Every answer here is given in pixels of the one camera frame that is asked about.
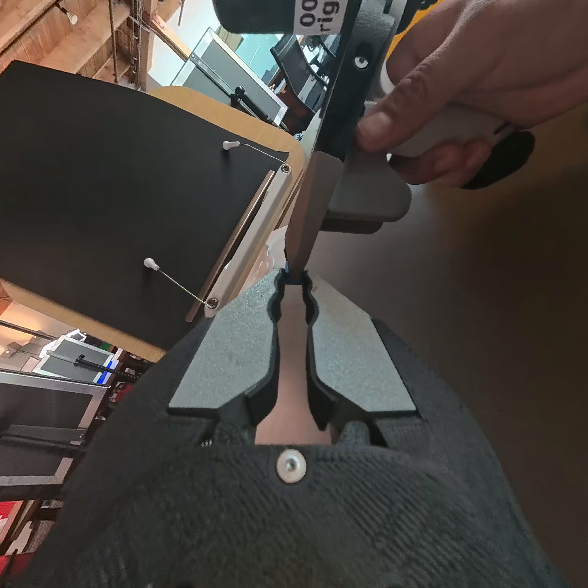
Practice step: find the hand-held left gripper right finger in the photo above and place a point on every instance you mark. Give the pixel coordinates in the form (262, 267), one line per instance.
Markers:
(353, 367)

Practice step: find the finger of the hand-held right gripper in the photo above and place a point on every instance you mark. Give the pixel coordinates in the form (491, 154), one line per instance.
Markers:
(312, 206)
(353, 227)

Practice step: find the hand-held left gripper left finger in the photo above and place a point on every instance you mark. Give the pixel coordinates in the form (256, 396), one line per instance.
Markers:
(229, 363)

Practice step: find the person's right hand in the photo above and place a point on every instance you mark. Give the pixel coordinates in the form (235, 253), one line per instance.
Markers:
(505, 55)

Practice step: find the black office chair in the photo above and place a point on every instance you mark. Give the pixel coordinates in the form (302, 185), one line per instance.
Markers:
(298, 64)

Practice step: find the grey framed partition panel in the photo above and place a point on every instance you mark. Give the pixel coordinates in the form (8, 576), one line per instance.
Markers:
(55, 367)
(220, 69)

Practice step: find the black computer monitor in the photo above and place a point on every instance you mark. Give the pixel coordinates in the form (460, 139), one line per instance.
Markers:
(115, 183)

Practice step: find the white ceiling spot lamp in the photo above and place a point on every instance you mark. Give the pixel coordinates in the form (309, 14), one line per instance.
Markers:
(71, 17)

